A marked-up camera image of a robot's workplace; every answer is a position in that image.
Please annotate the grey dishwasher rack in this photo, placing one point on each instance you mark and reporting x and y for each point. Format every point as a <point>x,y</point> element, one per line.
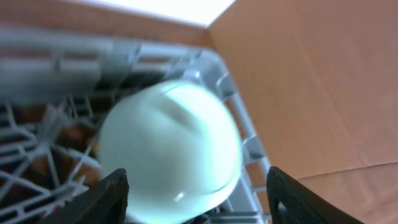
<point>57,88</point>

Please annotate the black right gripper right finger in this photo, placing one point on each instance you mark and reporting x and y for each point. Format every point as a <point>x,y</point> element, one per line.
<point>290,202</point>

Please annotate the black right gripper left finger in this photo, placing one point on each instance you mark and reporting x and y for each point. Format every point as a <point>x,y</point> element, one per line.
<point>106,203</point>

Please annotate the teal green bowl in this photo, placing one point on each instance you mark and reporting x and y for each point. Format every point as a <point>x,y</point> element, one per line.
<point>180,148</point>

